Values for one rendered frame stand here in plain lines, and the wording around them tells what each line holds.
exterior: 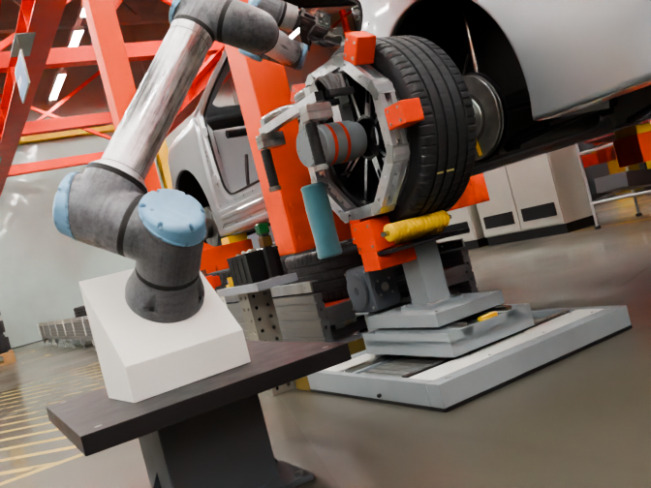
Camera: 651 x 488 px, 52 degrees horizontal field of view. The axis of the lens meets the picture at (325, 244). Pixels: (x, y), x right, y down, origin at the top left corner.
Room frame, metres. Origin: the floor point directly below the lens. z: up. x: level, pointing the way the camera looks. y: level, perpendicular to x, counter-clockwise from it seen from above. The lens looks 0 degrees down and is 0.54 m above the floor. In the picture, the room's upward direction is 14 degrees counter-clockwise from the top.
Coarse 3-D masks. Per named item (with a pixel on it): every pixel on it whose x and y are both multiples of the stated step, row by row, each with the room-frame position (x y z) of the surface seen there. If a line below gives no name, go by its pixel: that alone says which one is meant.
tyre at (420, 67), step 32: (384, 64) 2.14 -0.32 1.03; (416, 64) 2.12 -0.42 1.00; (448, 64) 2.17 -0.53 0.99; (416, 96) 2.06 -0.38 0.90; (448, 96) 2.12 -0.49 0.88; (416, 128) 2.08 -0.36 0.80; (448, 128) 2.11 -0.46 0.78; (416, 160) 2.11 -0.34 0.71; (448, 160) 2.14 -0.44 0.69; (416, 192) 2.15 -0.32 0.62; (448, 192) 2.24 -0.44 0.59
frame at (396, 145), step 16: (336, 64) 2.22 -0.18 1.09; (352, 64) 2.15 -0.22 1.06; (368, 64) 2.17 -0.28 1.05; (368, 80) 2.10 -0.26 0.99; (384, 80) 2.09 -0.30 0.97; (384, 96) 2.07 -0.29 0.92; (384, 112) 2.06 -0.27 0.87; (304, 128) 2.49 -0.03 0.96; (384, 128) 2.09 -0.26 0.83; (400, 144) 2.08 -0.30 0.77; (400, 160) 2.09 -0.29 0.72; (320, 176) 2.52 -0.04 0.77; (384, 176) 2.14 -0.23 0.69; (400, 176) 2.14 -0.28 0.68; (336, 192) 2.48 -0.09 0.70; (384, 192) 2.15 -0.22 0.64; (336, 208) 2.42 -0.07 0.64; (352, 208) 2.40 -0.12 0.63; (368, 208) 2.25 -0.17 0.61; (384, 208) 2.20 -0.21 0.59
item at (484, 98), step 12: (468, 84) 2.50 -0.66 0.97; (480, 84) 2.45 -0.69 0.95; (480, 96) 2.46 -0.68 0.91; (492, 96) 2.42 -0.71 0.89; (480, 108) 2.48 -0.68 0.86; (492, 108) 2.43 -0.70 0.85; (480, 120) 2.48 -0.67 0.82; (492, 120) 2.44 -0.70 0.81; (480, 132) 2.50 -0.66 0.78; (492, 132) 2.45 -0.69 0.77; (480, 144) 2.52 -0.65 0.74; (492, 144) 2.47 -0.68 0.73; (480, 156) 2.53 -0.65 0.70
